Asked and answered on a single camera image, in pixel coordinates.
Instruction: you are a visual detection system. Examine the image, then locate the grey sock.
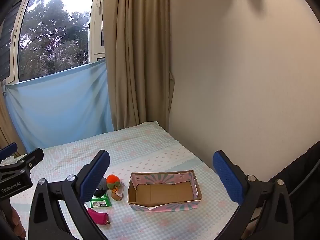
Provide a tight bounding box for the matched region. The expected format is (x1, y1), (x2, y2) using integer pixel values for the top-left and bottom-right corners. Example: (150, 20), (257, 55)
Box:
(97, 176), (108, 190)

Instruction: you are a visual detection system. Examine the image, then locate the window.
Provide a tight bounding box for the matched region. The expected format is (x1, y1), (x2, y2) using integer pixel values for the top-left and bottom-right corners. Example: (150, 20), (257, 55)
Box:
(0, 0), (106, 85)

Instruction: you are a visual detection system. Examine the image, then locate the pink pouch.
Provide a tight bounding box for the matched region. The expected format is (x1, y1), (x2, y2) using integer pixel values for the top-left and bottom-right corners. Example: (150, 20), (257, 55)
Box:
(87, 208), (110, 225)

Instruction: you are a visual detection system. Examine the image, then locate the light blue hanging cloth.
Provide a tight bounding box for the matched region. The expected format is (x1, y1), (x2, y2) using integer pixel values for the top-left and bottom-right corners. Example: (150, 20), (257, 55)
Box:
(5, 59), (115, 153)

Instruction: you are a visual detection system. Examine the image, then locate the bed with patterned sheet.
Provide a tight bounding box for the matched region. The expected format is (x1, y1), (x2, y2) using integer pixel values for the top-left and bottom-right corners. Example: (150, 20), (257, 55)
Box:
(0, 121), (240, 240)

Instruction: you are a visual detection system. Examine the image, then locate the beige curtain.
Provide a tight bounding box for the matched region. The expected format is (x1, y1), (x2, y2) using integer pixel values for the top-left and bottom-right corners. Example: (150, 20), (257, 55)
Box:
(103, 0), (175, 132)
(0, 90), (28, 157)

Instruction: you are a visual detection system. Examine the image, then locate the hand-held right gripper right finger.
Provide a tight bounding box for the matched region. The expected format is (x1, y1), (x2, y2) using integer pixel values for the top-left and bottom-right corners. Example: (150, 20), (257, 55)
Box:
(213, 150), (294, 240)

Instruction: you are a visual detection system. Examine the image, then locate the orange plush toy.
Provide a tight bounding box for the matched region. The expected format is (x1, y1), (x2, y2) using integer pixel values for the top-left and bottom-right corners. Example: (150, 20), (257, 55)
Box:
(106, 175), (121, 190)

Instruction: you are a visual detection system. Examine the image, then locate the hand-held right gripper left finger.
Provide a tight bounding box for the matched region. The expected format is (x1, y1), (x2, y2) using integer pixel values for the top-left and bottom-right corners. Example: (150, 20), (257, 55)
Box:
(28, 149), (110, 240)

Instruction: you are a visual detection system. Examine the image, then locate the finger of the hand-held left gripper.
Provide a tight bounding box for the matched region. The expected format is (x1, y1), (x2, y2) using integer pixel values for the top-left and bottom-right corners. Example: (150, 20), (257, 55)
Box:
(0, 148), (44, 174)
(0, 142), (18, 159)

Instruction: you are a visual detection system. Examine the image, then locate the green sock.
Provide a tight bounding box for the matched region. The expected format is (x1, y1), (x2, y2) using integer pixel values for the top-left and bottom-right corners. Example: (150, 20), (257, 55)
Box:
(90, 194), (113, 208)

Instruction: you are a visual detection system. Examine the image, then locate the patterned cardboard box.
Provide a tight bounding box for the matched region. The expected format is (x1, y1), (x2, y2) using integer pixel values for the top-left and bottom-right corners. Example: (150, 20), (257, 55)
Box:
(127, 169), (202, 213)

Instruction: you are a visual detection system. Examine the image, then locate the person's left hand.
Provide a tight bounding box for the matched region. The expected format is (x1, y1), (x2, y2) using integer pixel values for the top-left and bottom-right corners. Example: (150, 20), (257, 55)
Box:
(8, 206), (27, 239)

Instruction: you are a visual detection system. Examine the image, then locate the brown and white sock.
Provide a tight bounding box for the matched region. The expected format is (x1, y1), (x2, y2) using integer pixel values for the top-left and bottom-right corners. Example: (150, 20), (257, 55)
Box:
(110, 182), (125, 202)

